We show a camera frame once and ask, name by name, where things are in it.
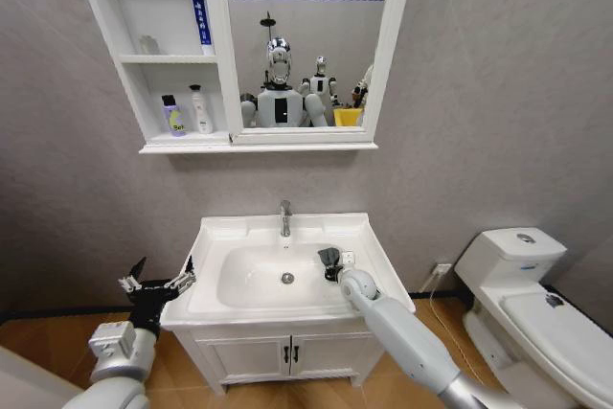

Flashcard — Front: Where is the purple bottle yellow print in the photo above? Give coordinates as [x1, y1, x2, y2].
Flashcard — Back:
[160, 94, 188, 139]

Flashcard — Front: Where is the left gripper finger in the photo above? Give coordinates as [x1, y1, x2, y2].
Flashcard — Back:
[164, 255, 198, 299]
[118, 257, 148, 293]

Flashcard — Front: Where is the white ceramic washbasin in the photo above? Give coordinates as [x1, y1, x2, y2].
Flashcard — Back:
[160, 211, 417, 331]

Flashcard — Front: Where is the chrome faucet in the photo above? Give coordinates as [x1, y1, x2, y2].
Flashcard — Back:
[279, 199, 294, 238]

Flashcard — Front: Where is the white toilet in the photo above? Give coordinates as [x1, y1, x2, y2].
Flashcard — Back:
[453, 228, 613, 409]

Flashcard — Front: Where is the white wall cabinet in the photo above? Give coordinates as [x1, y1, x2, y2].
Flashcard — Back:
[66, 0, 419, 156]

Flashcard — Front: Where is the white vanity cabinet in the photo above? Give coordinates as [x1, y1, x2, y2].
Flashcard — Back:
[170, 316, 387, 396]

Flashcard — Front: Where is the white power cable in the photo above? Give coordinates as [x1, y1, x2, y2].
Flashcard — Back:
[427, 273, 483, 375]

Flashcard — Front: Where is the small clear glass cup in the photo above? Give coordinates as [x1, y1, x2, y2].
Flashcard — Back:
[138, 34, 161, 56]

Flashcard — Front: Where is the dark grey towel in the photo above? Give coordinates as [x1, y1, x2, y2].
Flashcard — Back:
[317, 246, 344, 268]

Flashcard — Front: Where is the white bottle black cap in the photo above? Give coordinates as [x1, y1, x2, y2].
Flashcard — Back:
[188, 84, 215, 135]

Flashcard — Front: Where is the cabinet mirror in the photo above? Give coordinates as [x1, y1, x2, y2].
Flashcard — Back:
[221, 0, 397, 130]

